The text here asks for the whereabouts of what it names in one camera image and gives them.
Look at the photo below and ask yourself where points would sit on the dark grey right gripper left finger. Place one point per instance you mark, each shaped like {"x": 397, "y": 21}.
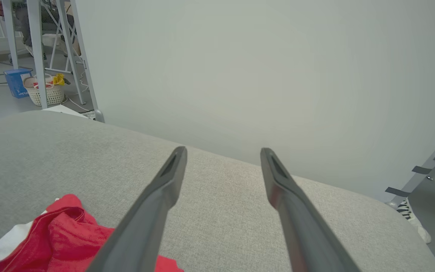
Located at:
{"x": 145, "y": 223}

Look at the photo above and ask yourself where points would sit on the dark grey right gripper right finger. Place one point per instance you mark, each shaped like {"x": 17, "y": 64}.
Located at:
{"x": 304, "y": 226}

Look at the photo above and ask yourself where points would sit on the white metal desk frame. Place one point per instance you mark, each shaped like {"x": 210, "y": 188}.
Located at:
{"x": 37, "y": 45}

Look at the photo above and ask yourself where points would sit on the white equipment case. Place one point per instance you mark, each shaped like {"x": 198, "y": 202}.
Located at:
{"x": 66, "y": 110}

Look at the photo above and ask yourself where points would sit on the grey metal frame black tape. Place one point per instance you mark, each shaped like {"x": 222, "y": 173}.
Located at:
{"x": 425, "y": 170}

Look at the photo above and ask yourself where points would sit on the white plastic laundry basket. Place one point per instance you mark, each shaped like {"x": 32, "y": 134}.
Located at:
{"x": 53, "y": 96}

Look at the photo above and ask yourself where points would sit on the blue cardboard box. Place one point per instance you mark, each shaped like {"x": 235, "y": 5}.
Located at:
{"x": 15, "y": 83}

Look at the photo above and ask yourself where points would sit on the white partition post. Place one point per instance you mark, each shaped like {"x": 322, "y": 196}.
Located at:
{"x": 85, "y": 60}

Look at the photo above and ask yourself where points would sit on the black white striped item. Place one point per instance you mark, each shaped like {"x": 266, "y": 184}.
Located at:
{"x": 410, "y": 217}

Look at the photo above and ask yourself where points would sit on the red white basketball jersey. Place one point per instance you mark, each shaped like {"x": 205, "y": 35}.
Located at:
{"x": 62, "y": 241}

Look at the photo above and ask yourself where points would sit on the seated person legs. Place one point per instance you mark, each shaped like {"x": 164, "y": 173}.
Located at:
{"x": 22, "y": 20}

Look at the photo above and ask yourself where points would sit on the yellow cloth item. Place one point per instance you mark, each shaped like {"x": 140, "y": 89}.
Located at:
{"x": 58, "y": 79}

